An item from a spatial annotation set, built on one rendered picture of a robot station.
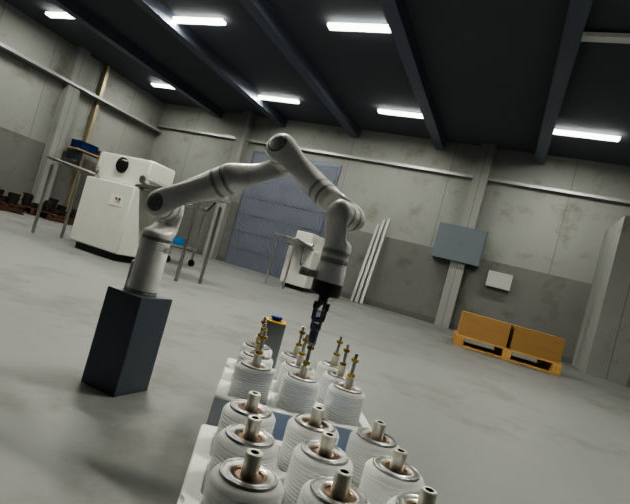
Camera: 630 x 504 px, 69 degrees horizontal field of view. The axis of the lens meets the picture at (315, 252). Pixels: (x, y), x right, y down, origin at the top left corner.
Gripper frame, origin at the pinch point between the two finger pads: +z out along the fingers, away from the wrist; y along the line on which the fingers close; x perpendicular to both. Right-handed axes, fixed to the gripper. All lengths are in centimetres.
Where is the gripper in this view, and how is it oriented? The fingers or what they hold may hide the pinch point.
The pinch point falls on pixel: (312, 337)
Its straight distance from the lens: 114.8
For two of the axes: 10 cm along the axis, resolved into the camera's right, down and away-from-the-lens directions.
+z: -2.7, 9.6, -0.3
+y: 0.7, 0.5, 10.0
